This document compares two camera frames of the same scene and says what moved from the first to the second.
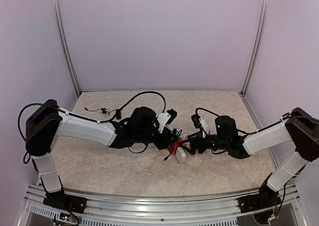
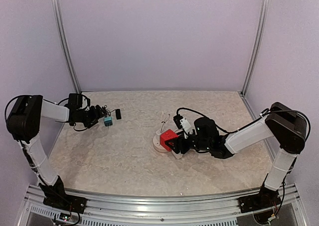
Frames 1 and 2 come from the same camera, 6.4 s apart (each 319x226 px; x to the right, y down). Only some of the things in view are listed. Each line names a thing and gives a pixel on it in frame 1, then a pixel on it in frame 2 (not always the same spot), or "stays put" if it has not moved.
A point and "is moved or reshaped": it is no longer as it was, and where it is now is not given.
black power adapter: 118,114 stays put
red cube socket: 176,146 is moved or reshaped
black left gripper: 165,141 -> 96,114
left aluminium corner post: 60,30 stays put
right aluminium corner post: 258,37 stays put
